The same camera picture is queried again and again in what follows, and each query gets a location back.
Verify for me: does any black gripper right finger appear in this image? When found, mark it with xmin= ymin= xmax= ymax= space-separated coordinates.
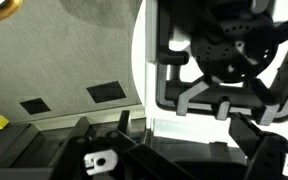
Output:
xmin=229 ymin=112 xmax=288 ymax=180

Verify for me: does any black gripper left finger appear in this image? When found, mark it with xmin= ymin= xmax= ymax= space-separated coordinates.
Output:
xmin=48 ymin=128 xmax=198 ymax=180

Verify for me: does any black stove burner grate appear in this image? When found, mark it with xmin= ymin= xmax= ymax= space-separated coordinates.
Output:
xmin=154 ymin=0 xmax=288 ymax=127

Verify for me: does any black round stove burner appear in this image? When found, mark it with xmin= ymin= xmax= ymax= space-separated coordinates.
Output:
xmin=189 ymin=9 xmax=279 ymax=84

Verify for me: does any white round pedestal table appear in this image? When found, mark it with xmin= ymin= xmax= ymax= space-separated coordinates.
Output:
xmin=130 ymin=0 xmax=149 ymax=108

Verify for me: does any black metal frame desk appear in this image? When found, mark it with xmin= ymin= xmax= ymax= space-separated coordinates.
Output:
xmin=0 ymin=109 xmax=145 ymax=180

